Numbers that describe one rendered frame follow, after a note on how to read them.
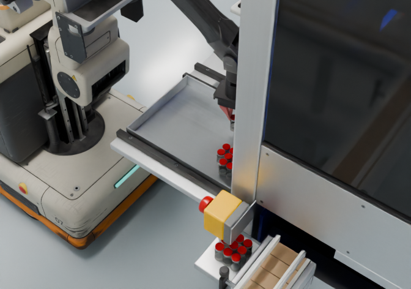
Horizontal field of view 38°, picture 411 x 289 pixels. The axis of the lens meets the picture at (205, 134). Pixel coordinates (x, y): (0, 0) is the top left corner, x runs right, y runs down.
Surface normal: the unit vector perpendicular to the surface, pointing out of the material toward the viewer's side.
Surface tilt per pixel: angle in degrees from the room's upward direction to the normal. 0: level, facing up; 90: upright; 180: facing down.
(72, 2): 90
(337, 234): 90
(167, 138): 0
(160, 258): 0
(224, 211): 0
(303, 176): 90
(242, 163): 90
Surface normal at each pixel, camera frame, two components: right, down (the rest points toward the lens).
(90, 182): 0.00, -0.68
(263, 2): -0.60, 0.59
